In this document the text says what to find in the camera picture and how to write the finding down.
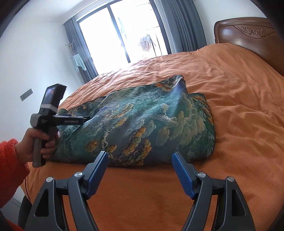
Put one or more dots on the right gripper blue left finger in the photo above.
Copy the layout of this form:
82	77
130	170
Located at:
93	174

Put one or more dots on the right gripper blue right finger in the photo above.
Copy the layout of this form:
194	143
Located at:
186	174

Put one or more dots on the green patterned padded jacket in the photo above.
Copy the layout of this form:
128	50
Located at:
139	126

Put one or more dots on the orange fleece sleeve forearm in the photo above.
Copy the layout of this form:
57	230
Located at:
13	172

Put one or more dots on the left hand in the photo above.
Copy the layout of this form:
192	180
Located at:
35	142

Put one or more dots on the light blue hanging towel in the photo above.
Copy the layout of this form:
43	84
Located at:
78	63

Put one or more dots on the coat rack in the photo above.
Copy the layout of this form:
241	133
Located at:
71	47

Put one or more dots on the grey left curtain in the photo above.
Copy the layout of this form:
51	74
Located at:
74	32

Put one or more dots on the grey curtain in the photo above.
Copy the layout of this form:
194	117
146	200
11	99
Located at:
74	32
183	25

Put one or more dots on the orange duvet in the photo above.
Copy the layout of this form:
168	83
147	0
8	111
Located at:
245	96

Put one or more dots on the grey right curtain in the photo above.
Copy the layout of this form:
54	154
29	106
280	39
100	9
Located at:
183	25

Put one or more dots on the brown wooden headboard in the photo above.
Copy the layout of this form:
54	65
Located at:
255	34

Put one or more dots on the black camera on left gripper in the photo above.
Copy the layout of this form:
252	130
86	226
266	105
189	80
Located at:
53	96

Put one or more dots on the grey wall switch panel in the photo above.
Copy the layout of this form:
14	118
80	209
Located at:
26	94

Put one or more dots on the window with dark frame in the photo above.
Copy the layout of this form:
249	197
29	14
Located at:
119	33

